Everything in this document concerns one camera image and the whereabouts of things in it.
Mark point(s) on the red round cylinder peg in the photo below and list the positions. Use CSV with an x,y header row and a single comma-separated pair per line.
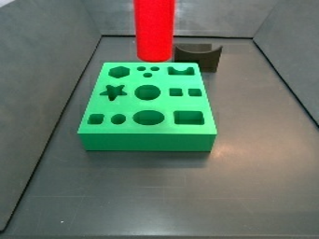
x,y
153,23

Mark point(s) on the green shape sorter block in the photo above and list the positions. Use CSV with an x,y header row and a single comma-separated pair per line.
x,y
148,106

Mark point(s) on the dark grey curved holder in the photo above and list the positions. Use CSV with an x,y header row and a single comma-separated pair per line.
x,y
203,54

